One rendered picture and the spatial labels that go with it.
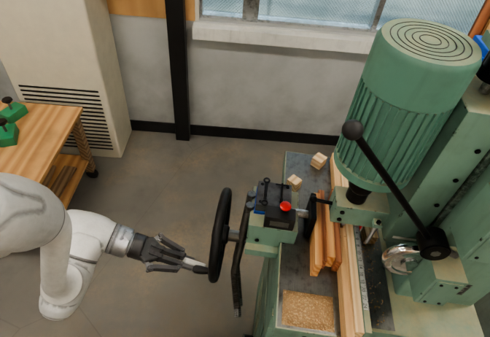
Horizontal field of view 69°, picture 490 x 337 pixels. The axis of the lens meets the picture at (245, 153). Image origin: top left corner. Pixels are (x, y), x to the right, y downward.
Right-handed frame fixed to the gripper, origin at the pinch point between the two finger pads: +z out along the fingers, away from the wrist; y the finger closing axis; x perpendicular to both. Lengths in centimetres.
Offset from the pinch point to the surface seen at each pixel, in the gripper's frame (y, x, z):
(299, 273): -6.9, -26.5, 22.4
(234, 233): 6.9, -13.2, 7.3
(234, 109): 140, 46, 12
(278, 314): -18.1, -24.7, 17.7
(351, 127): -8, -74, 4
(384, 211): 4, -49, 34
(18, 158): 48, 50, -80
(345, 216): 4, -42, 27
